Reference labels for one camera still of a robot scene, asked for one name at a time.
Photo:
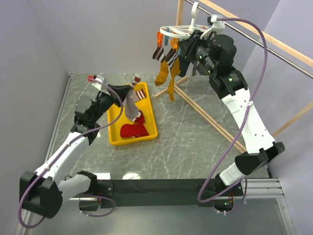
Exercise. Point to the yellow plastic tray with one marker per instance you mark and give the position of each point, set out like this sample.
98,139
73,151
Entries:
150,125

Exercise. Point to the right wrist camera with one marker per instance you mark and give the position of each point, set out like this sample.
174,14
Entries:
214,26

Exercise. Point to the mustard yellow sock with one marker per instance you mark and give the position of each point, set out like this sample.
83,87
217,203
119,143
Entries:
160,56
172,60

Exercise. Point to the grey sock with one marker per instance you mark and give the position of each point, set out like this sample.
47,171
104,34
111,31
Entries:
131,110

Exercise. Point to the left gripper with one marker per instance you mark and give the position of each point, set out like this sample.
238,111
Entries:
122,90

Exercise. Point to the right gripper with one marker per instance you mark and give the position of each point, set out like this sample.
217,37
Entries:
188,46

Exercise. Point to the red white patterned sock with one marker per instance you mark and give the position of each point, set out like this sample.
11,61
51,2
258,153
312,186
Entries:
139,118

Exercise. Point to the aluminium rail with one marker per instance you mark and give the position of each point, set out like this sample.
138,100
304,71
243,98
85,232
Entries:
20,230

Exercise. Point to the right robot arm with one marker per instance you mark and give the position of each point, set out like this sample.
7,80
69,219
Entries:
215,58

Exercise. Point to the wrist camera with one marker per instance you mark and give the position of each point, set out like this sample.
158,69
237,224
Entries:
99,83
214,26

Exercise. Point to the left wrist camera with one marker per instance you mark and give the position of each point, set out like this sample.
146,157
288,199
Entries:
99,83

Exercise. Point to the navy blue hanging sock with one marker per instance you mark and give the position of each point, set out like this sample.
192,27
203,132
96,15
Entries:
184,65

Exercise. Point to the black base bar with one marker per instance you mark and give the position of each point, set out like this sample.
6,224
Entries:
165,192

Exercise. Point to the wooden rack frame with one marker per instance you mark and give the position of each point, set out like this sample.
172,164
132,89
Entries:
204,114

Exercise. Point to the white round clip hanger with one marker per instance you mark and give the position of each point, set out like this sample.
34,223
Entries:
180,32

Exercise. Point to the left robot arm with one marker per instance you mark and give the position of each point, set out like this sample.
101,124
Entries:
44,191

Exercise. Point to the metal hanging rod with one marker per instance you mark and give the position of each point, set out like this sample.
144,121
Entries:
269,46

